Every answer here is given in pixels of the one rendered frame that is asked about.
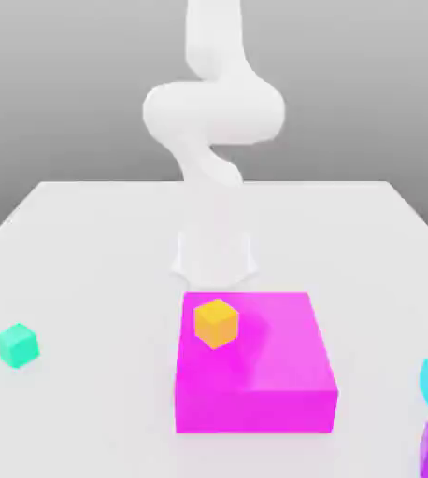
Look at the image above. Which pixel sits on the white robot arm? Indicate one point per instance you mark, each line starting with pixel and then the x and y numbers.
pixel 214 112

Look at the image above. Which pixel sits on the small green cube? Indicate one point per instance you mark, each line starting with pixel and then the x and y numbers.
pixel 16 346

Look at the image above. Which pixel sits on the small orange cube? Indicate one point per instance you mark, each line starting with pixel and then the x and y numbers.
pixel 216 325

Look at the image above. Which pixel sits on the large magenta box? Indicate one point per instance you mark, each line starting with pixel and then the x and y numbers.
pixel 273 373

